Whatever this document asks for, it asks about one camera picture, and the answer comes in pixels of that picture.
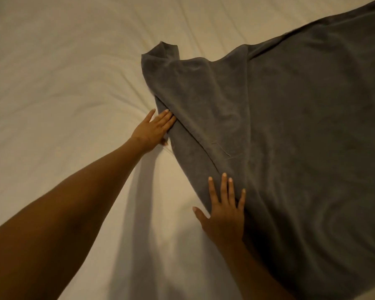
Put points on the person's left forearm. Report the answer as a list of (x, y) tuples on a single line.
[(65, 221)]

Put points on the person's left little finger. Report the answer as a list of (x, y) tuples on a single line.
[(150, 116)]

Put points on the person's right little finger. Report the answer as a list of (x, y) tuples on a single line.
[(242, 199)]

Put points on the person's left hand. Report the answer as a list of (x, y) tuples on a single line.
[(148, 134)]

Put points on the person's right middle finger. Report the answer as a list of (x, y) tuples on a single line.
[(224, 188)]

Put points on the person's left thumb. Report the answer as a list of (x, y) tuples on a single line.
[(164, 142)]

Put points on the person's right hand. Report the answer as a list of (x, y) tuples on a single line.
[(225, 220)]

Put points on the person's left middle finger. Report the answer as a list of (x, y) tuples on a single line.
[(166, 119)]

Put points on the grey towel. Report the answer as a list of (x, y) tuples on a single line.
[(300, 137)]

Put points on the person's right forearm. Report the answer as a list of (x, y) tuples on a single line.
[(253, 274)]

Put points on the white bed sheet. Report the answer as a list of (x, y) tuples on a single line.
[(65, 74)]

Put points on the person's right thumb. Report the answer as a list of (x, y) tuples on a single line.
[(200, 214)]

